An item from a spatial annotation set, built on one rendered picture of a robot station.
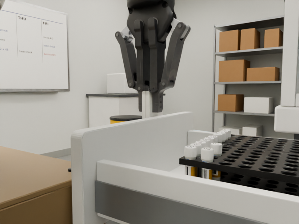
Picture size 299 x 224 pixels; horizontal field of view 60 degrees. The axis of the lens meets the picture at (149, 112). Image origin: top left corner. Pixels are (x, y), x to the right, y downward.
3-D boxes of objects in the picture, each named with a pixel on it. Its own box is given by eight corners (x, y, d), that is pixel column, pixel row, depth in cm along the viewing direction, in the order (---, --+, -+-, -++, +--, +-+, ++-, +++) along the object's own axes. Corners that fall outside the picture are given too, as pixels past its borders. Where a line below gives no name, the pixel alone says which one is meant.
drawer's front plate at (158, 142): (72, 232, 28) (69, 130, 27) (184, 165, 52) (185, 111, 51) (83, 237, 27) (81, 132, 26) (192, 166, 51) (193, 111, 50)
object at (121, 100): (86, 150, 412) (85, 73, 402) (134, 139, 503) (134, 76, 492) (119, 158, 368) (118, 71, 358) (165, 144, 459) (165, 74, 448)
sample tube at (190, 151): (181, 190, 27) (182, 146, 27) (187, 186, 28) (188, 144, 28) (192, 193, 26) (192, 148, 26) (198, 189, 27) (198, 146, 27)
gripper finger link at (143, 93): (145, 91, 41) (141, 91, 41) (145, 135, 41) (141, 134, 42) (155, 90, 43) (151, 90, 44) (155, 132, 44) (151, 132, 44)
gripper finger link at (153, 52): (159, 23, 42) (167, 22, 42) (160, 92, 43) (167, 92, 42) (146, 18, 39) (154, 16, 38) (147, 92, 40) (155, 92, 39)
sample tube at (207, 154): (198, 194, 26) (199, 149, 25) (201, 190, 27) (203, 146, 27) (211, 197, 25) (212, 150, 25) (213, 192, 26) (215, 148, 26)
